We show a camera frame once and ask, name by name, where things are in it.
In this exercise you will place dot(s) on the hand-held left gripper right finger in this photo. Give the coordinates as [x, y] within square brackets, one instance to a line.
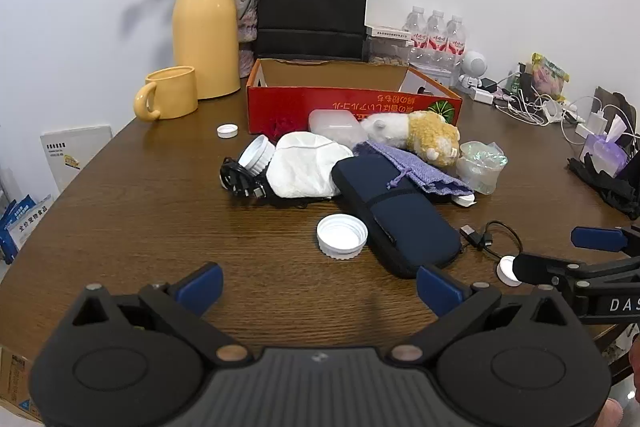
[440, 289]

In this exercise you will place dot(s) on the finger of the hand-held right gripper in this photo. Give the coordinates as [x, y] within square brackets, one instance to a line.
[597, 238]
[535, 268]

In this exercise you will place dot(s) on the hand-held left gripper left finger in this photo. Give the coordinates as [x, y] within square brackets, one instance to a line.
[202, 288]

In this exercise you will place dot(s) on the white round cap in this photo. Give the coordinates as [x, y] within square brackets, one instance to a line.
[506, 268]

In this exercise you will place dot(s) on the navy zip case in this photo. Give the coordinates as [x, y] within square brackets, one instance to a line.
[400, 217]

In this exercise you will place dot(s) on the large white jar lid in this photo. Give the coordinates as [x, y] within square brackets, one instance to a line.
[342, 237]

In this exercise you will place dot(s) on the clear plastic cup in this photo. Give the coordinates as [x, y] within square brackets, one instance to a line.
[480, 167]

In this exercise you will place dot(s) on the white threaded jar lid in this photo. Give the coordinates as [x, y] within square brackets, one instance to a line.
[257, 156]

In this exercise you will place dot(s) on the white and tan plush toy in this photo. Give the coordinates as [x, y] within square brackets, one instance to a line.
[420, 134]

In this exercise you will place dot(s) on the white face mask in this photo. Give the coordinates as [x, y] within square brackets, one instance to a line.
[305, 167]

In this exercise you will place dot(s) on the translucent plastic box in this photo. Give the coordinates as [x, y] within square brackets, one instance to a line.
[332, 124]

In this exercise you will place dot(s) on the red cardboard box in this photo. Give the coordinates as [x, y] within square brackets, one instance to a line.
[325, 107]

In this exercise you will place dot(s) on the black gloves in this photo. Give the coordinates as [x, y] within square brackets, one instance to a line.
[607, 187]

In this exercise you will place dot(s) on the purple tissue pack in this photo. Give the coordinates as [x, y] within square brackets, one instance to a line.
[607, 147]

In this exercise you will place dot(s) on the white power adapter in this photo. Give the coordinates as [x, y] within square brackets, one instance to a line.
[595, 123]

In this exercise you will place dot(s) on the small white bottle cap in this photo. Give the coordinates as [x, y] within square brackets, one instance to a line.
[227, 130]

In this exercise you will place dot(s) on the yellow and pink snack bag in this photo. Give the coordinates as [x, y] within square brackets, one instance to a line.
[550, 74]

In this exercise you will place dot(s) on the small green bottle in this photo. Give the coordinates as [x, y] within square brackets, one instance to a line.
[515, 82]

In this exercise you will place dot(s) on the red ribbon flower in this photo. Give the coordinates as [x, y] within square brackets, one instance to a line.
[279, 127]

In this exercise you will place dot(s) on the white charger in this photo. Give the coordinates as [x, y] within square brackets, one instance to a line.
[482, 96]

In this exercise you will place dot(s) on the white board with print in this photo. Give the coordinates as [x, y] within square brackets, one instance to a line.
[75, 157]

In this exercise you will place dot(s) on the black charger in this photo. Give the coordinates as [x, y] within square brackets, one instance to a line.
[487, 84]

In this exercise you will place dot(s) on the blue and white packets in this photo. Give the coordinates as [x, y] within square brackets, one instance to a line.
[20, 222]

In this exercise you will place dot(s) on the yellow mug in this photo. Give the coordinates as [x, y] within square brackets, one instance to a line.
[170, 94]

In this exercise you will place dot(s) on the white robot toy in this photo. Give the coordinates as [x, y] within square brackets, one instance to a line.
[472, 69]

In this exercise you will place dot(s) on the cardboard carton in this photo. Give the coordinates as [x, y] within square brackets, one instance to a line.
[12, 382]

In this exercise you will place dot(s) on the shrink-wrapped water bottle pack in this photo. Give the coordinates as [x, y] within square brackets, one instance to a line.
[432, 64]

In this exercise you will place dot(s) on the water bottle red label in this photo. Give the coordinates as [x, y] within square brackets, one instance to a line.
[436, 29]
[455, 33]
[415, 27]

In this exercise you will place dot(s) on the clear seed container white lid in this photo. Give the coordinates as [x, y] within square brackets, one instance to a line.
[387, 42]

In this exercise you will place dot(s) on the yellow thermos jug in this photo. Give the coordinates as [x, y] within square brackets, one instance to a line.
[205, 32]

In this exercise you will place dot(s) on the pink textured vase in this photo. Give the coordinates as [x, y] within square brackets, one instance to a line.
[247, 27]

